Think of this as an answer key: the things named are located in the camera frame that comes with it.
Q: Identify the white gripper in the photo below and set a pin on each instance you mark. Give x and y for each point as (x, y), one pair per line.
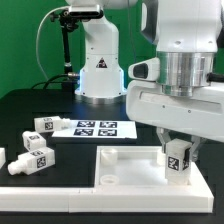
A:
(201, 115)

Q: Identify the white square tabletop part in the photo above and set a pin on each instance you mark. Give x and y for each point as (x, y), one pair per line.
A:
(130, 166)

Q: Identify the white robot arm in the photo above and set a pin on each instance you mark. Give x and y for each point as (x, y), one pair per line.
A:
(177, 89)

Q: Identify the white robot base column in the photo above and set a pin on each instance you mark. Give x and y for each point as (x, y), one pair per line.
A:
(101, 78)

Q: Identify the white L-shaped obstacle fence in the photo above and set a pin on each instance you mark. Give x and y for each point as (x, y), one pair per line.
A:
(195, 197)

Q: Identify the white fiducial marker sheet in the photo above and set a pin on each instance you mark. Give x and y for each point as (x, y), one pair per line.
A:
(99, 129)

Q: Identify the green backdrop curtain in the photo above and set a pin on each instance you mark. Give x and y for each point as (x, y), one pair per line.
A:
(31, 48)

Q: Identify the white block at left edge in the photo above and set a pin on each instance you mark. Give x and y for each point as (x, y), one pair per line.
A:
(2, 157)

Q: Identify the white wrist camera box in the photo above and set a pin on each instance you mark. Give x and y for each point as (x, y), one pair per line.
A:
(147, 70)

